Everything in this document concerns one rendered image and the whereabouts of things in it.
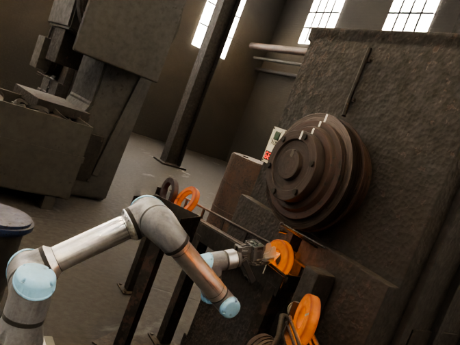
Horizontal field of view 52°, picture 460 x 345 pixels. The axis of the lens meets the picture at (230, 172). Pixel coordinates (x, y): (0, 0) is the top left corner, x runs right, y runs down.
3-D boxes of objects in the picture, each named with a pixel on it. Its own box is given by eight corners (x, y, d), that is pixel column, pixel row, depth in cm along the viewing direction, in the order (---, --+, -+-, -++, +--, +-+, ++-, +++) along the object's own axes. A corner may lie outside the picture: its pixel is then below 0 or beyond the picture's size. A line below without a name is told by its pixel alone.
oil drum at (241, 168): (236, 232, 550) (264, 160, 540) (264, 254, 501) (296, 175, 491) (193, 222, 517) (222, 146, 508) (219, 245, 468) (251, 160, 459)
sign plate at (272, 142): (264, 161, 236) (277, 127, 234) (296, 176, 215) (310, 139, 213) (260, 160, 235) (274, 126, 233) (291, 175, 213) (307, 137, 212)
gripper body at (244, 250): (267, 246, 185) (241, 250, 179) (265, 265, 187) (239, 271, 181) (257, 238, 191) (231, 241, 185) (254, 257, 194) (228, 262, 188)
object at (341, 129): (263, 207, 214) (302, 108, 209) (333, 251, 175) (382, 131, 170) (252, 205, 210) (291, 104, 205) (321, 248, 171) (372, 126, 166)
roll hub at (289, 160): (265, 189, 199) (290, 126, 196) (307, 213, 176) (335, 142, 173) (255, 186, 196) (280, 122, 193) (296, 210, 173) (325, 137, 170)
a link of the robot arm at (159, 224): (172, 209, 145) (250, 305, 168) (161, 198, 155) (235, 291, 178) (143, 235, 143) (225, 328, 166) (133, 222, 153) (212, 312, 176)
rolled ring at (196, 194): (171, 219, 267) (175, 222, 268) (196, 202, 259) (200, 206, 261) (172, 196, 281) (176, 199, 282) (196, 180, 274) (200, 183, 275)
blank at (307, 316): (296, 349, 150) (286, 345, 150) (307, 302, 158) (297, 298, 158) (314, 343, 137) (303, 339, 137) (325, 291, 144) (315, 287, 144)
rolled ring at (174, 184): (176, 179, 277) (182, 181, 278) (164, 174, 292) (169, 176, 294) (168, 210, 276) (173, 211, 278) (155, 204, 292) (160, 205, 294)
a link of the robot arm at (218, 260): (194, 271, 180) (194, 250, 178) (219, 266, 186) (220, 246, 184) (202, 280, 174) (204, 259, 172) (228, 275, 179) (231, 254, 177)
